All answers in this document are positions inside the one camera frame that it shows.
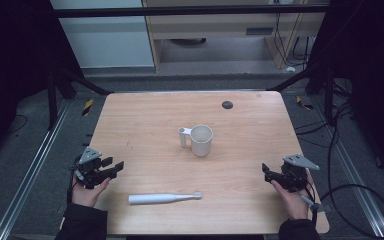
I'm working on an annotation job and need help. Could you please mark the black horizontal frame bar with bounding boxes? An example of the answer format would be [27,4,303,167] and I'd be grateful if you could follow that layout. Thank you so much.
[51,4,331,19]

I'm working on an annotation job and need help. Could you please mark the aluminium floor rail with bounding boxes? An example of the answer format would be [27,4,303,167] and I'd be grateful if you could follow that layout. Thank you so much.
[309,94,384,238]
[0,99,72,240]

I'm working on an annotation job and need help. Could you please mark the black floor cables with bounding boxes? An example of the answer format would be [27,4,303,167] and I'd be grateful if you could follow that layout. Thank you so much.
[293,78,356,188]

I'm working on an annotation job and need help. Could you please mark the white cup with handle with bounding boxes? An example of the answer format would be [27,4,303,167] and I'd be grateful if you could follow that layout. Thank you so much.
[177,124,214,158]

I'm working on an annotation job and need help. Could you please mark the black hanging desk cables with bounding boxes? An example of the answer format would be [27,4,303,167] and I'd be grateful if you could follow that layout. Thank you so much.
[273,0,314,68]

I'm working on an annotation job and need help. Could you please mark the person's left hand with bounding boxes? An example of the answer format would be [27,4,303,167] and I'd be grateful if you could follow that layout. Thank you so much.
[71,174,112,208]

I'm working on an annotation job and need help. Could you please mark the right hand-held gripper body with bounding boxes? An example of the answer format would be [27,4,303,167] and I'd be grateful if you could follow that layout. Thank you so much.
[273,153,321,194]

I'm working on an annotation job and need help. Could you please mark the white cabinet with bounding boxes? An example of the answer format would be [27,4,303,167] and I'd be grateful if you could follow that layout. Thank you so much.
[49,0,156,70]

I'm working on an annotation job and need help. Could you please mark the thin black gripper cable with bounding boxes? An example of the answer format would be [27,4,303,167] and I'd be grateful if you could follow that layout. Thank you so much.
[66,155,82,205]

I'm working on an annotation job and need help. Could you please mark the person's right hand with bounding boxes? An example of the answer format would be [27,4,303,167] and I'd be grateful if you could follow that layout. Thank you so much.
[271,168,316,221]

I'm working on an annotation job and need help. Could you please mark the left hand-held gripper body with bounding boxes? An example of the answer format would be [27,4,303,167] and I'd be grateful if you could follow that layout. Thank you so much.
[74,146,115,190]

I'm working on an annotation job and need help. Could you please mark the black metal stand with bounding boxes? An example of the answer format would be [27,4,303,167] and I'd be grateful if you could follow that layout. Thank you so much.
[266,63,353,127]
[45,64,113,132]

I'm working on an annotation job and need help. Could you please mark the white electric toothbrush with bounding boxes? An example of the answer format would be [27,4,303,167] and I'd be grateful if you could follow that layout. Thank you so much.
[128,191,203,206]

